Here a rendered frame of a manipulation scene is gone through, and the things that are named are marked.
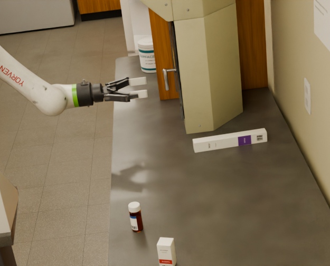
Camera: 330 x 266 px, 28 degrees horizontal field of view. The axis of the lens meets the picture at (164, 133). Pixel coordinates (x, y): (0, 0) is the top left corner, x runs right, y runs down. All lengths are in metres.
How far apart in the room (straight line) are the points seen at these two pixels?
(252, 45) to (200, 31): 0.49
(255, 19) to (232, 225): 1.12
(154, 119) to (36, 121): 2.62
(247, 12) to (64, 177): 2.03
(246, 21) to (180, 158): 0.74
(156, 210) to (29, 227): 1.90
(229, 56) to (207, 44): 0.16
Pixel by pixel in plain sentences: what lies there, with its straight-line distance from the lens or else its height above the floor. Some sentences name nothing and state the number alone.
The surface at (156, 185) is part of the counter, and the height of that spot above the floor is 0.94.
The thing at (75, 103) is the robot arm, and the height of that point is 1.13.
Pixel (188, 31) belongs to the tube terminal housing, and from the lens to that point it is 2.49.
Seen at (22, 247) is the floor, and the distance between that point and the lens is 3.86.
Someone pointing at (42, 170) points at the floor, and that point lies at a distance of 4.58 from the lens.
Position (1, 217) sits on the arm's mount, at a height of 1.00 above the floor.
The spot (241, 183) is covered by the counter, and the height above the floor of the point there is 0.94.
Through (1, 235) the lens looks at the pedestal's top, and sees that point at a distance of 2.24.
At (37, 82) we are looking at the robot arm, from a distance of 2.49.
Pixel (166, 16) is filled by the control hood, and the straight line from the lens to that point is 2.47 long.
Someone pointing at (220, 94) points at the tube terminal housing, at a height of 1.08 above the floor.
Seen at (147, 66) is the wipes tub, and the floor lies 0.97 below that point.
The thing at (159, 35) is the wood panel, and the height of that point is 1.24.
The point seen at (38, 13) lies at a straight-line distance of 7.60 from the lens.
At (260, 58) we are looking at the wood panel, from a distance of 2.97.
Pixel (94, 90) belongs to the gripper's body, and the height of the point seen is 1.17.
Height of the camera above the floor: 2.13
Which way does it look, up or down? 26 degrees down
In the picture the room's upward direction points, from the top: 7 degrees counter-clockwise
